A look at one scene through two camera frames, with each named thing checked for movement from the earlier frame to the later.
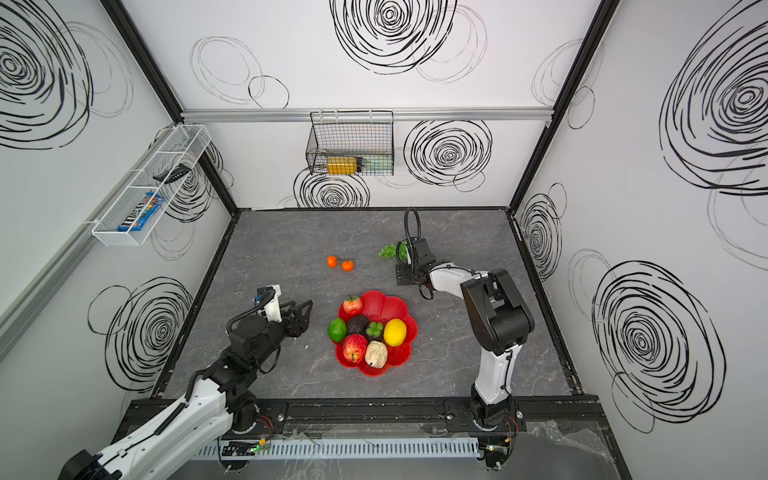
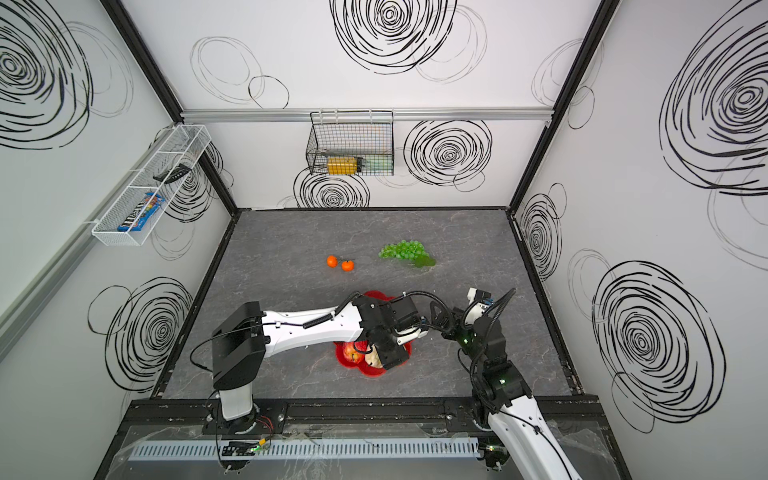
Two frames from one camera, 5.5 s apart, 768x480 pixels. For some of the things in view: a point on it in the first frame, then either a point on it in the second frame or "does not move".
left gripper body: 291,318 -> 389,352
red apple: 355,348 does not move
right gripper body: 414,250 -> 452,324
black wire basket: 359,142 does not move
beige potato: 376,354 does not move
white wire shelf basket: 132,216 does not move
